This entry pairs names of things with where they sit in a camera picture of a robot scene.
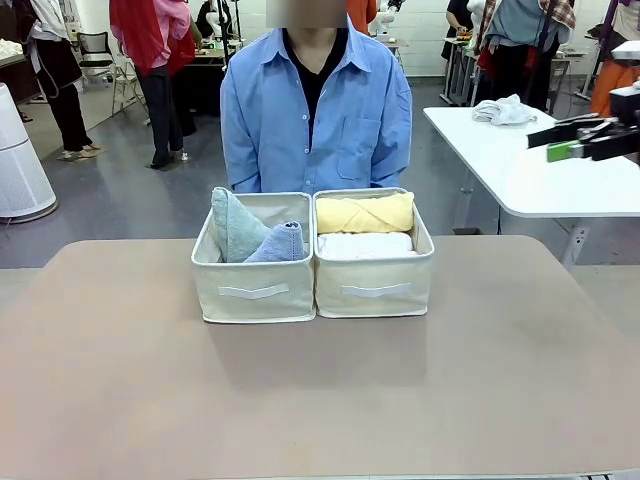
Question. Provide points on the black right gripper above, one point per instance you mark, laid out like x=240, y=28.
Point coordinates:
x=626, y=107

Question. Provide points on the yellow towel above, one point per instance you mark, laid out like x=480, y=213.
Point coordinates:
x=365, y=212

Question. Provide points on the white towel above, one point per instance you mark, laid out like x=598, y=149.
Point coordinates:
x=365, y=245

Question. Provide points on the periwinkle blue towel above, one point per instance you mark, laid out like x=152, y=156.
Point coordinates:
x=280, y=245

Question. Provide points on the pale teal towel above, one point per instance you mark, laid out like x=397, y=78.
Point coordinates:
x=235, y=225

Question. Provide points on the folding metal chair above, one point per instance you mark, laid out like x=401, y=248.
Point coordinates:
x=107, y=65

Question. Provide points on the white background table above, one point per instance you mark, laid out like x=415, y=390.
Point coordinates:
x=505, y=165

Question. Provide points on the crumpled white cloth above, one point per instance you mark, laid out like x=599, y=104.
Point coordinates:
x=502, y=111

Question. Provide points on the mannequin with orange trousers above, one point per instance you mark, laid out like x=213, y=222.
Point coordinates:
x=610, y=82

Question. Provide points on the hanging grey and plaid garments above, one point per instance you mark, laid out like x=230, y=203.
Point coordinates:
x=525, y=35

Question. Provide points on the grey metal background desk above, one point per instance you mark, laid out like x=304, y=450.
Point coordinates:
x=460, y=70

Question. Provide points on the orange hanging garment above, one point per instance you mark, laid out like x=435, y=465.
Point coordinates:
x=362, y=15

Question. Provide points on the cream fabric storage bin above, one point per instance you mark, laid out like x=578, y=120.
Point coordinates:
x=255, y=295
x=372, y=295

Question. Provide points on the person in blue shirt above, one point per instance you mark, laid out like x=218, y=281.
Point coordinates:
x=280, y=125

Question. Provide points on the bystander with red cloth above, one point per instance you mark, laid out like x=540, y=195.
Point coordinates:
x=160, y=75

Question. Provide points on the bystander in black clothes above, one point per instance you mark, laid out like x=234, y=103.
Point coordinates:
x=60, y=65

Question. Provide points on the white cylindrical air purifier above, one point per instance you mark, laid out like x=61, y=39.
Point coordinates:
x=20, y=165

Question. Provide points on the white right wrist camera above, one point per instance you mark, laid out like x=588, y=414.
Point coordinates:
x=627, y=52

